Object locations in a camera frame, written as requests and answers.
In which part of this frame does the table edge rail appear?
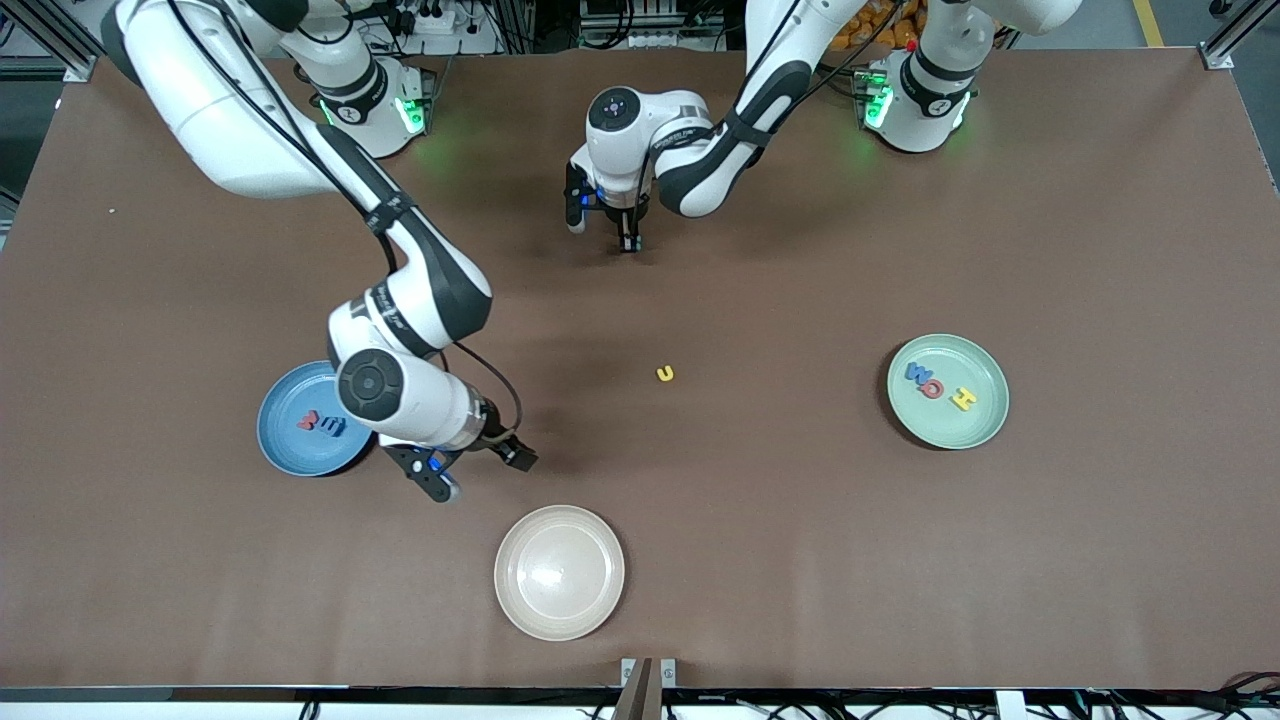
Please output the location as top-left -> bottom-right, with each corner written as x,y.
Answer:
0,685 -> 1280,720

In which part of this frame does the orange packets pile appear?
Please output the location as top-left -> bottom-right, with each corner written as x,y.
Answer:
830,0 -> 926,53

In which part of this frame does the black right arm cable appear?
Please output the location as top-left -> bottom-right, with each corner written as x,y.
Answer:
165,0 -> 524,441

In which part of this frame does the beige plate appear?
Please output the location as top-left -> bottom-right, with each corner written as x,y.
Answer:
493,504 -> 626,642

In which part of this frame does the black cable bundle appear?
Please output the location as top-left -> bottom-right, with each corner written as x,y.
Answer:
1070,672 -> 1280,720

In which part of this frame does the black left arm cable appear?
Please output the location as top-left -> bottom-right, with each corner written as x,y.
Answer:
632,0 -> 916,236

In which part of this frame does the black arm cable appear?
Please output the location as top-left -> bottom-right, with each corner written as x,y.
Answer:
632,0 -> 916,236
165,0 -> 524,441

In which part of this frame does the light green plate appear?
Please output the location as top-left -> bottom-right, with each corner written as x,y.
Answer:
886,333 -> 1010,451

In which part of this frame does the blue plate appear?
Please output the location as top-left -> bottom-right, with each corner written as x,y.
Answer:
256,360 -> 379,478

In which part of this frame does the white power strip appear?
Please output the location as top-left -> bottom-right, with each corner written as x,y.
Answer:
385,3 -> 458,36

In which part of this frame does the aluminium frame post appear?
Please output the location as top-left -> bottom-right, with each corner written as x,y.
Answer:
1198,0 -> 1280,71
0,0 -> 101,83

